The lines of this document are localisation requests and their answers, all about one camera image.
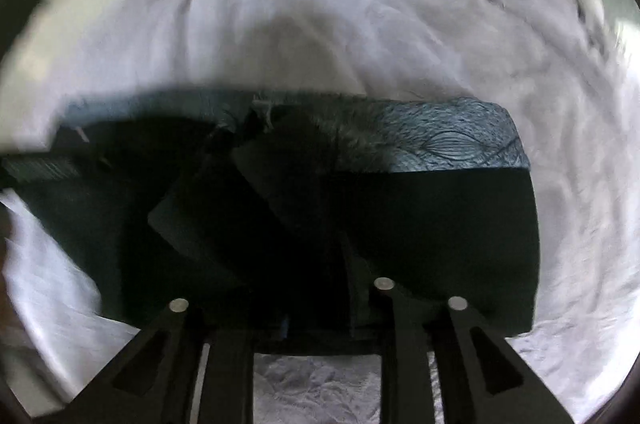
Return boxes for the dark patterned pants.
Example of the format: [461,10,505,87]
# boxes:
[1,90,540,340]

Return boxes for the lavender plush blanket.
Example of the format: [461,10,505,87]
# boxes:
[1,0,639,421]

